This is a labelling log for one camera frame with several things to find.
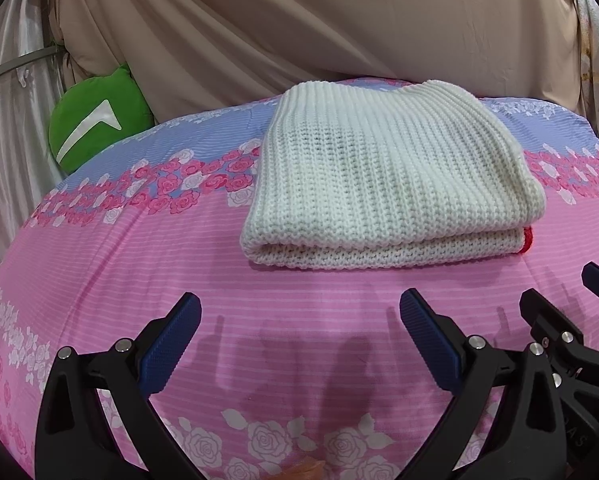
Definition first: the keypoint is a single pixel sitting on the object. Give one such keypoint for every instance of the pink purple floral blanket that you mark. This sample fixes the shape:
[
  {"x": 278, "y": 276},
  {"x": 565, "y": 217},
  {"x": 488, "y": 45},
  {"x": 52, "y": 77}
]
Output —
[{"x": 279, "y": 320}]

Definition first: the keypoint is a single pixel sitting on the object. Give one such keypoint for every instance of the silvery satin curtain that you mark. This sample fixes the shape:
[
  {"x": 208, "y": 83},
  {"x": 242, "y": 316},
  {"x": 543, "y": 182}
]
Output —
[{"x": 9, "y": 135}]

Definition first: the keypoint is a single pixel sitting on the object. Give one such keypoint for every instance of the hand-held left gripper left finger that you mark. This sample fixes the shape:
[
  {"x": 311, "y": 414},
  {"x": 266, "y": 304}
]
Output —
[{"x": 172, "y": 345}]

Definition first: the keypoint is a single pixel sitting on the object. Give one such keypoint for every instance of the green cushion with white mark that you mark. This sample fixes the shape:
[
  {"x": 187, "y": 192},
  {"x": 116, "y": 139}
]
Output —
[{"x": 89, "y": 110}]

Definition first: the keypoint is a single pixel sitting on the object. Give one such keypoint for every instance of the peach-coloured object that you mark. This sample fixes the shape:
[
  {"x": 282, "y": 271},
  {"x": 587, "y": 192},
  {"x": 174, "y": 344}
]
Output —
[{"x": 302, "y": 471}]

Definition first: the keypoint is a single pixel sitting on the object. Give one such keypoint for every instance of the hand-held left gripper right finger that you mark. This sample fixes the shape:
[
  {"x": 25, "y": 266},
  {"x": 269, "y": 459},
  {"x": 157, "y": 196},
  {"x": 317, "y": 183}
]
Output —
[{"x": 429, "y": 340}]

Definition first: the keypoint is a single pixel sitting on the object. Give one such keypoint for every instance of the grey metal bar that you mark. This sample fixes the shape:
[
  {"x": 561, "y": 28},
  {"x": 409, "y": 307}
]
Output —
[{"x": 19, "y": 63}]

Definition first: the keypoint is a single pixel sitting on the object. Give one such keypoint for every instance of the beige hanging sheet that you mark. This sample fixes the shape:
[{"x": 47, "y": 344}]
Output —
[{"x": 304, "y": 20}]

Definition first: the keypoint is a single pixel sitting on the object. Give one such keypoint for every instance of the white red navy knitted sweater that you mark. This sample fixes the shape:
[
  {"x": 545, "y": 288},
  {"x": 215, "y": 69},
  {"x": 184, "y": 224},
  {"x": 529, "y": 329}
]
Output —
[{"x": 379, "y": 170}]

